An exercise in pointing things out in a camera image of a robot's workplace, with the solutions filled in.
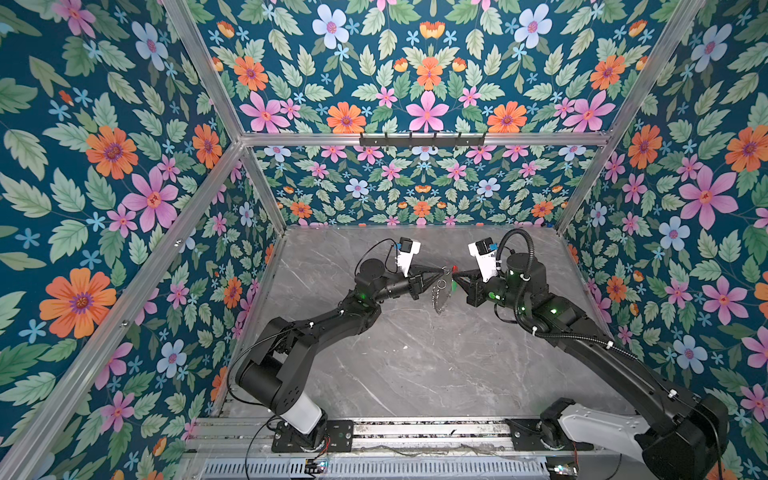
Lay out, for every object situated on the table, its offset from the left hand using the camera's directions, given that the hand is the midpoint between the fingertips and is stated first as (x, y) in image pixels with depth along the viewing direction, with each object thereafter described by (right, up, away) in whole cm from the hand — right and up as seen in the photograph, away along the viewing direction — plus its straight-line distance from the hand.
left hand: (446, 269), depth 72 cm
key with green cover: (+2, -4, +1) cm, 5 cm away
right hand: (+2, -1, 0) cm, 2 cm away
